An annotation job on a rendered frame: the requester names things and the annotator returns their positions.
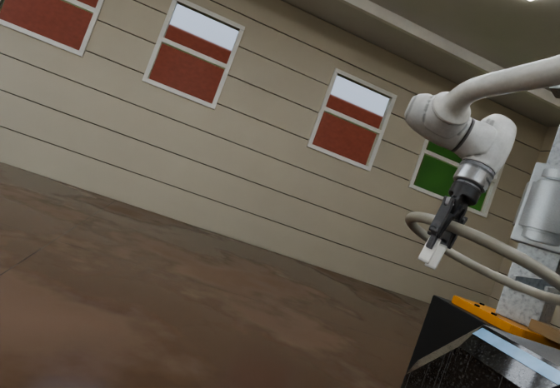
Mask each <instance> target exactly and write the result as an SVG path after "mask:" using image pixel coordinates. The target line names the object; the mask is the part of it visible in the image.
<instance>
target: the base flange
mask: <svg viewBox="0 0 560 388"><path fill-rule="evenodd" d="M452 303H453V304H455V305H457V306H459V307H461V308H463V309H464V310H466V311H468V312H470V313H472V314H474V315H475V316H477V317H479V318H481V319H483V320H485V321H486V322H488V323H490V324H492V325H494V326H496V327H497V328H499V329H501V330H503V331H506V332H508V333H511V334H514V335H516V336H521V337H523V338H526V339H529V340H531V341H536V342H538V343H541V344H544V345H546V346H551V347H553V348H556V349H559V350H560V344H558V343H557V342H555V341H552V340H549V339H548V338H546V337H544V336H541V335H539V334H538V333H536V332H534V331H530V330H529V329H528V327H526V326H524V325H521V324H519V323H517V322H515V321H512V320H509V319H508V318H506V317H504V316H500V315H499V314H496V313H495V311H496V309H494V308H492V307H489V306H485V305H484V304H483V303H481V302H479V303H477V302H474V301H470V300H468V299H465V298H462V297H460V296H453V298H452Z"/></svg>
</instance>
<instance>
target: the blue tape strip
mask: <svg viewBox="0 0 560 388"><path fill-rule="evenodd" d="M473 334H474V335H475V336H477V337H479V338H481V339H482V340H484V341H486V342H487V343H489V344H490V345H492V346H494V347H496V348H498V349H499V350H500V351H502V352H504V353H506V354H507V355H509V356H511V357H512V358H514V359H515V360H517V361H519V362H521V363H523V364H524V365H525V366H527V367H529V368H531V369H532V370H534V371H536V372H537V373H539V374H540V375H542V376H544V377H546V378H548V379H549V380H550V381H552V382H554V383H556V384H558V385H560V371H559V370H557V369H555V368H553V367H552V366H550V365H548V364H546V363H545V362H543V361H540V360H539V359H538V358H536V357H534V356H532V355H530V354H528V353H527V352H525V351H523V350H521V349H519V348H518V347H516V346H514V345H512V344H511V343H509V342H507V341H505V340H504V339H502V338H500V337H498V336H496V335H494V334H493V333H491V332H490V331H487V330H485V329H484V328H481V329H479V330H478V331H475V332H474V333H473Z"/></svg>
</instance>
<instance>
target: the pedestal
mask: <svg viewBox="0 0 560 388"><path fill-rule="evenodd" d="M482 325H486V326H491V327H493V328H496V329H499V328H497V327H496V326H494V325H492V324H490V323H488V322H486V321H485V320H483V319H481V318H479V317H477V316H475V315H474V314H472V313H470V312H468V311H466V310H464V309H463V308H461V307H459V306H457V305H455V304H453V303H452V301H450V300H448V299H445V298H442V297H440V296H435V295H433V296H432V300H431V303H430V306H429V308H428V311H427V314H426V317H425V320H424V322H423V325H422V329H421V331H420V334H419V337H418V339H417V344H416V346H415V349H414V351H413V354H412V358H411V360H410V363H409V366H408V368H407V372H406V374H407V373H408V371H409V370H410V369H411V368H412V367H413V365H414V364H415V363H416V362H417V361H418V360H420V359H422V358H423V357H424V356H427V355H429V354H431V353H432V352H434V351H436V350H438V349H440V348H441V347H443V346H445V345H447V344H449V343H450V342H452V341H455V340H456V339H458V338H459V337H461V336H464V335H466V334H467V333H468V332H470V331H473V330H475V329H477V328H478V327H479V326H482ZM499 330H501V329H499ZM501 331H502V330H501Z"/></svg>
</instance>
